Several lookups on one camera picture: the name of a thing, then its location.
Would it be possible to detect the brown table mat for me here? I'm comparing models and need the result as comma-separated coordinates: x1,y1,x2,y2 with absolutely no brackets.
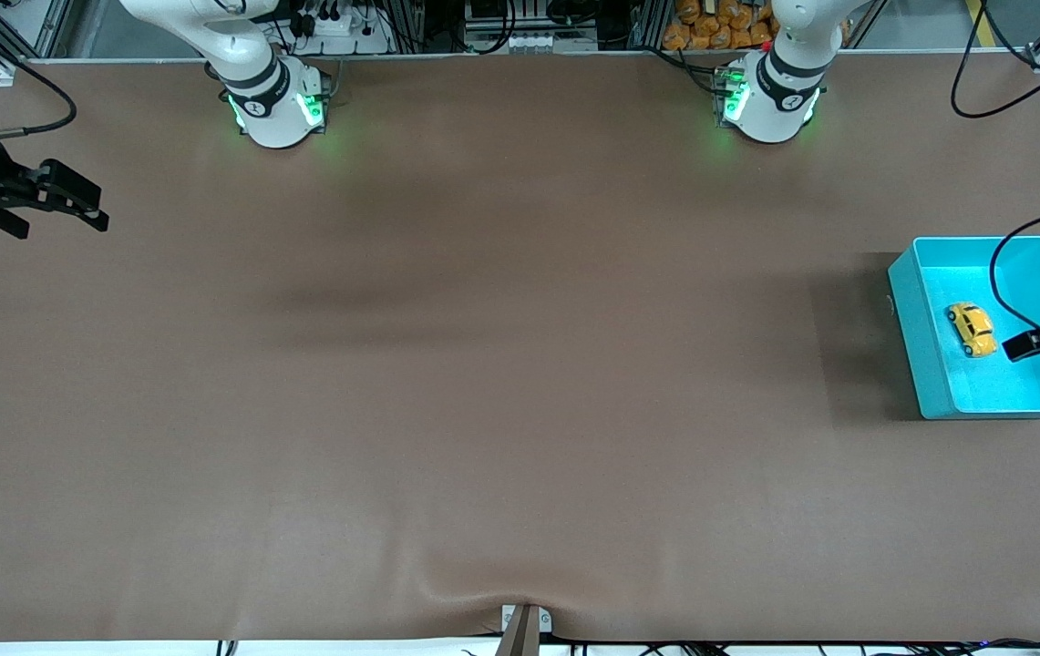
0,53,1040,644

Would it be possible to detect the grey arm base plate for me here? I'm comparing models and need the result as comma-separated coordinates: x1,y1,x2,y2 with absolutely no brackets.
299,66,335,134
712,64,748,130

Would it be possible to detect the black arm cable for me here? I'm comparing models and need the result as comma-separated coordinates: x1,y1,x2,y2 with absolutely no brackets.
0,56,79,140
951,0,1040,334

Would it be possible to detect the white power strip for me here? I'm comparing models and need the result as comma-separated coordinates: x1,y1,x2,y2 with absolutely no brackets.
286,0,395,56

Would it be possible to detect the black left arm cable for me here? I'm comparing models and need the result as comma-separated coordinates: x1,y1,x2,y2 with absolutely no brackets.
951,0,1040,334

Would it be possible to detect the aluminium frame rail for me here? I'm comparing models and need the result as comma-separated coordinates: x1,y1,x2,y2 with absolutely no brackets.
0,0,76,63

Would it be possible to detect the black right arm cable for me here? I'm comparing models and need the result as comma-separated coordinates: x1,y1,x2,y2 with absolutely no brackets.
0,56,79,140

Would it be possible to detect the yellow beetle toy car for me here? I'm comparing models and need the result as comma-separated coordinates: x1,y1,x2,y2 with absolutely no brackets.
944,302,998,359

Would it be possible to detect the teal plastic storage bin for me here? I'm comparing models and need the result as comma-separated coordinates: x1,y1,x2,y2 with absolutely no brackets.
887,236,1040,421

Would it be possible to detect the metal table clamp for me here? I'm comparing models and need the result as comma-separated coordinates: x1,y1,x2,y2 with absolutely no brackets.
500,603,554,656

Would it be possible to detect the black equipment with cables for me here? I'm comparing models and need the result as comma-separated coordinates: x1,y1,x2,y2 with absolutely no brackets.
463,0,602,54

